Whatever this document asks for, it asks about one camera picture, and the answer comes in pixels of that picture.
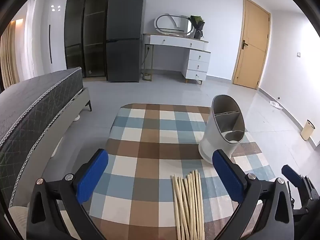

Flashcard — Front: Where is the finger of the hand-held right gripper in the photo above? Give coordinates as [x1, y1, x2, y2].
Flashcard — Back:
[281, 164, 319, 201]

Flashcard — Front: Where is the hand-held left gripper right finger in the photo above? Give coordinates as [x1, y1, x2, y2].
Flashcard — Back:
[212, 149, 294, 240]

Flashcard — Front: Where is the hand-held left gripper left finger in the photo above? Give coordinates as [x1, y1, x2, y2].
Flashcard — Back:
[27, 149, 109, 240]

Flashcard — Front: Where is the white grey utensil holder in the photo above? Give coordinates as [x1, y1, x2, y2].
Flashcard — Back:
[198, 94, 245, 165]

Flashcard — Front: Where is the bundle of wooden chopsticks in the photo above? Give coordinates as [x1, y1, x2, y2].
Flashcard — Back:
[171, 170, 206, 240]

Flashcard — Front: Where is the cream waste bin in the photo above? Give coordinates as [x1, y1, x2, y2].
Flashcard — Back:
[300, 120, 316, 140]

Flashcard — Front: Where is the checked blue brown tablecloth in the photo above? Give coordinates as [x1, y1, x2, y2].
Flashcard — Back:
[87, 103, 275, 240]

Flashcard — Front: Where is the white vanity desk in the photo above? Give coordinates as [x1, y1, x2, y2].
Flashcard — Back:
[142, 33, 211, 85]

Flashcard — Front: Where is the light wooden door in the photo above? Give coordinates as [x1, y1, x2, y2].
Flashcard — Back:
[232, 0, 271, 90]

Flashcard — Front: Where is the glossy white wardrobe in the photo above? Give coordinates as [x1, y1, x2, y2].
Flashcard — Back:
[24, 0, 72, 80]

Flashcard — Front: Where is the dark glass door cabinet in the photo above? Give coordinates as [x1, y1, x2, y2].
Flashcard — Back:
[64, 0, 110, 78]

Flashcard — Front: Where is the beige curtain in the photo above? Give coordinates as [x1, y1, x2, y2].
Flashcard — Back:
[0, 17, 25, 88]

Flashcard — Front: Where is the dark grey refrigerator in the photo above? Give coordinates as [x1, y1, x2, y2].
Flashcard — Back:
[105, 0, 146, 82]

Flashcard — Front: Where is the black wrapped flower bouquet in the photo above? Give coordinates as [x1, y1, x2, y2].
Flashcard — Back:
[190, 15, 205, 40]

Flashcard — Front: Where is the oval vanity mirror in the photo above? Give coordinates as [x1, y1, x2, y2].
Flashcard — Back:
[154, 14, 195, 37]

